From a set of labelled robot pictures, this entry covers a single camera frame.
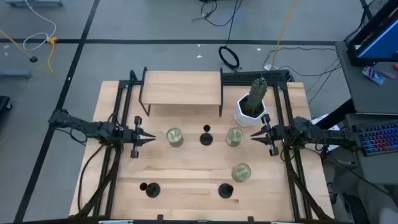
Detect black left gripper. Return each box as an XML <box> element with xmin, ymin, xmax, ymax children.
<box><xmin>123</xmin><ymin>115</ymin><xmax>157</xmax><ymax>159</ymax></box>

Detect grey metal floor foot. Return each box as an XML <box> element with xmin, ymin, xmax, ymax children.
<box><xmin>5</xmin><ymin>0</ymin><xmax>64</xmax><ymax>8</ymax></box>
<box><xmin>0</xmin><ymin>70</ymin><xmax>32</xmax><ymax>80</ymax></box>

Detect black desk leg bar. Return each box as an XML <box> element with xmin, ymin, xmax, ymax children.
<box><xmin>315</xmin><ymin>98</ymin><xmax>356</xmax><ymax>130</ymax></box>

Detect grey desk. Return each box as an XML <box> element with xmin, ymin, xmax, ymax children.
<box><xmin>335</xmin><ymin>40</ymin><xmax>398</xmax><ymax>114</ymax></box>

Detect blue white packet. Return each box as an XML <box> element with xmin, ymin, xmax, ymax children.
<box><xmin>361</xmin><ymin>66</ymin><xmax>387</xmax><ymax>86</ymax></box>

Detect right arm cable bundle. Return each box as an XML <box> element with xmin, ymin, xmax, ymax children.
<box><xmin>280</xmin><ymin>146</ymin><xmax>332</xmax><ymax>220</ymax></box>

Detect colourful backlit keyboard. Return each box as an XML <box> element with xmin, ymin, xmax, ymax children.
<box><xmin>356</xmin><ymin>121</ymin><xmax>398</xmax><ymax>157</ymax></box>

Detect black aluminium table frame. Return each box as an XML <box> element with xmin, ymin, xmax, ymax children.
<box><xmin>70</xmin><ymin>68</ymin><xmax>336</xmax><ymax>224</ymax></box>

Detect green cactus plant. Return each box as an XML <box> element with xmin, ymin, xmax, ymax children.
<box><xmin>244</xmin><ymin>77</ymin><xmax>269</xmax><ymax>118</ymax></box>

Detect grey keyboard tray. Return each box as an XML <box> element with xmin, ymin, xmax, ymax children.
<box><xmin>343</xmin><ymin>112</ymin><xmax>398</xmax><ymax>186</ymax></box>

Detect black computer monitor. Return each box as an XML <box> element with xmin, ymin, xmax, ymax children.
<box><xmin>346</xmin><ymin>0</ymin><xmax>398</xmax><ymax>67</ymax></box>

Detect wooden shelf riser black legs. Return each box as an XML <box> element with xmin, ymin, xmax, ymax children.
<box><xmin>139</xmin><ymin>67</ymin><xmax>224</xmax><ymax>118</ymax></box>

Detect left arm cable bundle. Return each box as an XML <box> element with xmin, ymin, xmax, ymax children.
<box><xmin>76</xmin><ymin>141</ymin><xmax>123</xmax><ymax>218</ymax></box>

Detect yellow floor cable with plug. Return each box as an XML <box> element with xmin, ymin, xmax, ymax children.
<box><xmin>0</xmin><ymin>29</ymin><xmax>59</xmax><ymax>76</ymax></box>

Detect person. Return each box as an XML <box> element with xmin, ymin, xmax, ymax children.
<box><xmin>323</xmin><ymin>149</ymin><xmax>398</xmax><ymax>224</ymax></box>

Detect long yellow floor cable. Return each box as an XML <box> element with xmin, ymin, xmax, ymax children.
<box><xmin>269</xmin><ymin>0</ymin><xmax>296</xmax><ymax>70</ymax></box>

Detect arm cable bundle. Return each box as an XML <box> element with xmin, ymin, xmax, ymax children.
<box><xmin>280</xmin><ymin>146</ymin><xmax>332</xmax><ymax>220</ymax></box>
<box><xmin>76</xmin><ymin>141</ymin><xmax>123</xmax><ymax>218</ymax></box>

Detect loose black floor cable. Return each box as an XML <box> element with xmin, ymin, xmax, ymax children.
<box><xmin>192</xmin><ymin>0</ymin><xmax>241</xmax><ymax>28</ymax></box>

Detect white hexagonal plant pot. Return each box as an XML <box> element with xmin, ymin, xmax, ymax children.
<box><xmin>234</xmin><ymin>94</ymin><xmax>267</xmax><ymax>128</ymax></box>

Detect white floor cable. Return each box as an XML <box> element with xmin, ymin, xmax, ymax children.
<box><xmin>22</xmin><ymin>0</ymin><xmax>58</xmax><ymax>52</ymax></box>

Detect coiled black floor cable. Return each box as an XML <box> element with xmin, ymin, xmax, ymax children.
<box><xmin>218</xmin><ymin>0</ymin><xmax>244</xmax><ymax>71</ymax></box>

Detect thin black floor cables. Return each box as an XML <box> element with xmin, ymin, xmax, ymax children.
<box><xmin>262</xmin><ymin>46</ymin><xmax>343</xmax><ymax>105</ymax></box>

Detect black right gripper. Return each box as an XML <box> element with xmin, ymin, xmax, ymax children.
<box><xmin>249</xmin><ymin>113</ymin><xmax>285</xmax><ymax>157</ymax></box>

